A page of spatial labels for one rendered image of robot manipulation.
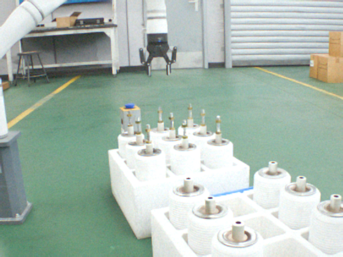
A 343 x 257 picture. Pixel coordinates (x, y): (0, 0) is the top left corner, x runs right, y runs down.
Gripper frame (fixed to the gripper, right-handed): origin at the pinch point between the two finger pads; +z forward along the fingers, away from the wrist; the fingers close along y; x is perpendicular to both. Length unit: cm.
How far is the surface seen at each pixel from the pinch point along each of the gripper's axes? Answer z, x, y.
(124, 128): 23.3, 13.4, -12.5
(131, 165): 28.5, -16.3, -14.0
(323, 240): 27, -80, 17
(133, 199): 33.2, -32.7, -15.9
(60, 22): -36, 445, -54
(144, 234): 45, -33, -14
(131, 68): 42, 474, 54
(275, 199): 27, -58, 17
